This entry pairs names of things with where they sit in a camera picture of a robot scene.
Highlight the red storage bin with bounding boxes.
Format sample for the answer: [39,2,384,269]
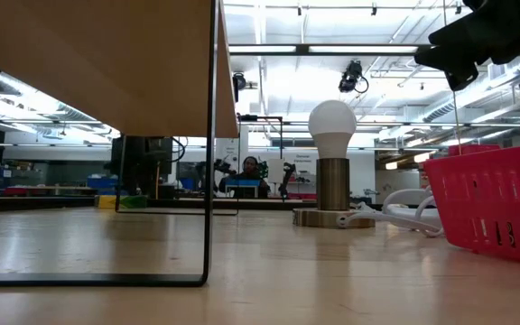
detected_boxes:
[448,144,501,157]

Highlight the black overhead camera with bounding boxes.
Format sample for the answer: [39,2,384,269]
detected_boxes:
[339,60,370,95]

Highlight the blue panel on stand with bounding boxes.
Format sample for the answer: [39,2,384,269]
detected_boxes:
[224,179,261,199]

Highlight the wooden shelf riser black legs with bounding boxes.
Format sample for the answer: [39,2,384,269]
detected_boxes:
[0,0,239,288]

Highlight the brass lamp with white bulb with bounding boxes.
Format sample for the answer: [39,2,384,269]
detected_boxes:
[292,99,377,230]

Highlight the person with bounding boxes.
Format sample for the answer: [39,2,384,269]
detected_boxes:
[218,155,271,199]

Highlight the yellow green crayon box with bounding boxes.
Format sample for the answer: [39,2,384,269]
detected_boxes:
[97,194,149,210]

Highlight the white lamp cable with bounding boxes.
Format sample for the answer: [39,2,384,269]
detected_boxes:
[336,187,445,239]

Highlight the thin yellow rope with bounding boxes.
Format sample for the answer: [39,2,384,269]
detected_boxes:
[441,0,462,145]

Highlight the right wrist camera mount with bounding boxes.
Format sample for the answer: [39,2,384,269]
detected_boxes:
[413,44,481,92]

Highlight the blue storage bin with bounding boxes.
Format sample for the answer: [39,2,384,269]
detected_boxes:
[87,177,119,190]

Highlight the black table frame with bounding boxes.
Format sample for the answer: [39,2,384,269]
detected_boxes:
[0,193,428,223]

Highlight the red plastic basket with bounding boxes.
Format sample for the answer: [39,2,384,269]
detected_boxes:
[423,143,520,268]

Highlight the white sign board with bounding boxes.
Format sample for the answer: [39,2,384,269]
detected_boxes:
[267,158,285,184]

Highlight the black monitor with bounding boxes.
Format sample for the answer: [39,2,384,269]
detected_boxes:
[109,136,174,177]

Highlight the black ceiling spotlight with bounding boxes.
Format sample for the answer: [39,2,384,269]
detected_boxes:
[231,71,248,103]

